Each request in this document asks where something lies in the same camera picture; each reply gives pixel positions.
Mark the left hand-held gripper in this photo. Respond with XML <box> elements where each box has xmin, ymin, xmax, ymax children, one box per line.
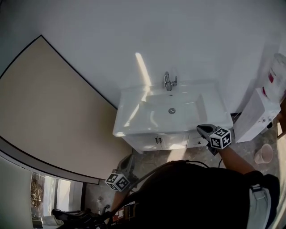
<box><xmin>105</xmin><ymin>155</ymin><xmax>137</xmax><ymax>192</ymax></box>

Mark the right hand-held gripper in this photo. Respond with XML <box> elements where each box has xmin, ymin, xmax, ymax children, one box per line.
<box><xmin>197</xmin><ymin>124</ymin><xmax>231</xmax><ymax>156</ymax></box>

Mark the person's right forearm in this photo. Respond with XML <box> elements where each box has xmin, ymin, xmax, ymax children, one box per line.
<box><xmin>218</xmin><ymin>145</ymin><xmax>257</xmax><ymax>177</ymax></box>

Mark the person's left forearm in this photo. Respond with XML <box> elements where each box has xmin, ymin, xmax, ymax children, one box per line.
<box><xmin>110</xmin><ymin>190</ymin><xmax>132</xmax><ymax>215</ymax></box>

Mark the white ceramic sink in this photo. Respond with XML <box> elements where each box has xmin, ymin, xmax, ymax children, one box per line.
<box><xmin>113</xmin><ymin>80</ymin><xmax>234</xmax><ymax>137</ymax></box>

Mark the white water dispenser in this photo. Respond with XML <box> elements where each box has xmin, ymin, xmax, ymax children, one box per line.
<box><xmin>233</xmin><ymin>87</ymin><xmax>282</xmax><ymax>144</ymax></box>

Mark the pink waste bin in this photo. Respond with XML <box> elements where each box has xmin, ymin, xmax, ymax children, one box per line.
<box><xmin>254</xmin><ymin>144</ymin><xmax>274</xmax><ymax>165</ymax></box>

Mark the chrome faucet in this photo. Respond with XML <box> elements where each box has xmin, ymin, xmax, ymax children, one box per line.
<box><xmin>164</xmin><ymin>71</ymin><xmax>179</xmax><ymax>92</ymax></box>

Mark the person's black shirt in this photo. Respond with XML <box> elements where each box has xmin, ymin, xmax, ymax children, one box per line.
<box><xmin>96</xmin><ymin>160</ymin><xmax>281</xmax><ymax>229</ymax></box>

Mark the clear water bottle red label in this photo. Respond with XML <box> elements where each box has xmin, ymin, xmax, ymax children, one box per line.
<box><xmin>261</xmin><ymin>52</ymin><xmax>286</xmax><ymax>103</ymax></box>

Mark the white cloth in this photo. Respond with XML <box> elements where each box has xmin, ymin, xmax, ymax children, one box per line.
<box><xmin>42</xmin><ymin>214</ymin><xmax>65</xmax><ymax>226</ymax></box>

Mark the black framed window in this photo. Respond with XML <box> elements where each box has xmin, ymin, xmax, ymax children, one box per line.
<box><xmin>30</xmin><ymin>172</ymin><xmax>87</xmax><ymax>224</ymax></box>

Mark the grey roller blind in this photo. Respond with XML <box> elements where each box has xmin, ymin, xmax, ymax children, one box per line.
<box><xmin>0</xmin><ymin>155</ymin><xmax>33</xmax><ymax>229</ymax></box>

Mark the chest strap with red label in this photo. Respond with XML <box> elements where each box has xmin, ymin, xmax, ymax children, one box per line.
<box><xmin>111</xmin><ymin>201</ymin><xmax>139</xmax><ymax>223</ymax></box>

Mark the beige panel with black frame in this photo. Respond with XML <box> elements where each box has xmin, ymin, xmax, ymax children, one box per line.
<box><xmin>0</xmin><ymin>34</ymin><xmax>135</xmax><ymax>179</ymax></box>

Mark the grey backpack strap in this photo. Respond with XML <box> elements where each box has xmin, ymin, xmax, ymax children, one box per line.
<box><xmin>248</xmin><ymin>183</ymin><xmax>279</xmax><ymax>229</ymax></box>

